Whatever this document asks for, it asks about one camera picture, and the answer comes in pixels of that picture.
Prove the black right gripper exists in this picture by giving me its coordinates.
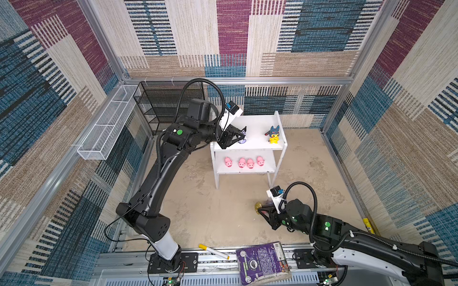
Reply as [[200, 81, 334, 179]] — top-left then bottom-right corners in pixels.
[[258, 203, 310, 235]]

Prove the doll toy figure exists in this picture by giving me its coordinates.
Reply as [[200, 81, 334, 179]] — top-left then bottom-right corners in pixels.
[[254, 202, 262, 214]]

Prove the pink pig toy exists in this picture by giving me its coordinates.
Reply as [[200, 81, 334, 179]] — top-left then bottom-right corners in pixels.
[[238, 157, 246, 169], [256, 156, 265, 166], [246, 158, 255, 169], [224, 157, 233, 168]]

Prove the yellow toy figure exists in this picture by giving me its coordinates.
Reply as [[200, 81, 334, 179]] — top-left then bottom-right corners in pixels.
[[265, 125, 280, 144]]

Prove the black purple Kuromi figurine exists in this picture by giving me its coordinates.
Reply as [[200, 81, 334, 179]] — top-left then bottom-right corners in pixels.
[[238, 131, 246, 144]]

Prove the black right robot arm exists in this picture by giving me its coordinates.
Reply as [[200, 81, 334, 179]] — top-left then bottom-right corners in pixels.
[[255, 199, 445, 286]]

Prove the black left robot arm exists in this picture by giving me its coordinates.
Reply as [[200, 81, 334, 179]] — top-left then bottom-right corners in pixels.
[[116, 99, 245, 262]]

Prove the white two-tier shelf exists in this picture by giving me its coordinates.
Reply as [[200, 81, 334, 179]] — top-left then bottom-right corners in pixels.
[[210, 111, 287, 188]]

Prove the purple toy package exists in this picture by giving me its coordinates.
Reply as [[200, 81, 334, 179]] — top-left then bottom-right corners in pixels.
[[236, 241, 292, 286]]

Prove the yellow white marker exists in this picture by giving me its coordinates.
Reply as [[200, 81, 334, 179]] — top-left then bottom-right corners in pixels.
[[199, 244, 230, 260]]

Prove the yellow small bottle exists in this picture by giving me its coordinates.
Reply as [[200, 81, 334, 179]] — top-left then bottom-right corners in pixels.
[[363, 218, 375, 234]]

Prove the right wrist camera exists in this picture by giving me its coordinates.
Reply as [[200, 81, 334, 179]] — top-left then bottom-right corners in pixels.
[[266, 186, 285, 214]]

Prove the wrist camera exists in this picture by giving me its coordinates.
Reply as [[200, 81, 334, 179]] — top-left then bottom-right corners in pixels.
[[219, 101, 243, 131], [266, 186, 285, 214]]

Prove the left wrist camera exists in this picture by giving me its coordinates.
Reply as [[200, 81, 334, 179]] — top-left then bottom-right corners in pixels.
[[219, 101, 243, 131]]

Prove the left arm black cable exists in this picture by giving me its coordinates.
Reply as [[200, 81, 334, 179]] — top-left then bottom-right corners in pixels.
[[155, 78, 227, 179]]

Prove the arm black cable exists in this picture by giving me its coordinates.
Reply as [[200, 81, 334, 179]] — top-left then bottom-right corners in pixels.
[[155, 78, 227, 179], [280, 181, 458, 269]]

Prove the black wire mesh shelf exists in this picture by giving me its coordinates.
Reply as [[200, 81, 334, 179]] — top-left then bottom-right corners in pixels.
[[134, 81, 205, 135]]

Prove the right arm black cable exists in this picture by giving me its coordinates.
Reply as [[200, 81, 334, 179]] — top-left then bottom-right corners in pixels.
[[280, 181, 458, 269]]

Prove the white wire mesh basket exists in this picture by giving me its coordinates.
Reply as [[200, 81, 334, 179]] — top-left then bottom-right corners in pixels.
[[78, 85, 137, 160]]

